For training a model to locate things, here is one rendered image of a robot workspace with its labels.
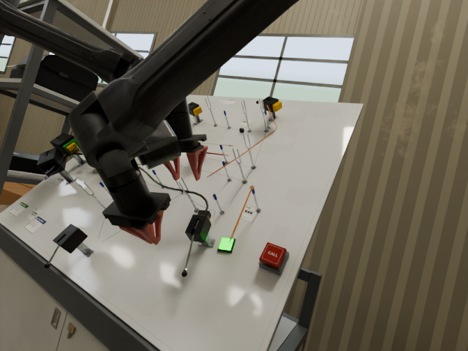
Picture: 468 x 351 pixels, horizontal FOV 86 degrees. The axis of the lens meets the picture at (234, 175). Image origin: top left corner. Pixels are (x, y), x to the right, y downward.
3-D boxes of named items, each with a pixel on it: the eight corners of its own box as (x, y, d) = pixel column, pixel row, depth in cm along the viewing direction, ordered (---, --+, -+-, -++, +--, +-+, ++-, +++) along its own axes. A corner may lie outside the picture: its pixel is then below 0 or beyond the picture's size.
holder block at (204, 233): (190, 240, 65) (184, 232, 62) (198, 223, 69) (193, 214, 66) (204, 242, 64) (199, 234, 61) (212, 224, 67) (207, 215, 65)
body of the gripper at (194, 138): (170, 143, 61) (164, 112, 58) (208, 141, 57) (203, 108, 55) (154, 150, 55) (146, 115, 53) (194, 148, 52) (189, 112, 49)
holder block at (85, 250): (58, 275, 74) (31, 259, 67) (91, 241, 80) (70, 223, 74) (65, 281, 71) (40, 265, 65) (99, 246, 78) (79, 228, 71)
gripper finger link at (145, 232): (147, 226, 53) (129, 191, 48) (176, 230, 51) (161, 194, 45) (127, 252, 48) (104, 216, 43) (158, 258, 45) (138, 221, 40)
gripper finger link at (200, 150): (186, 175, 63) (180, 137, 60) (212, 175, 60) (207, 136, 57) (171, 184, 57) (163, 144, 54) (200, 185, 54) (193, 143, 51)
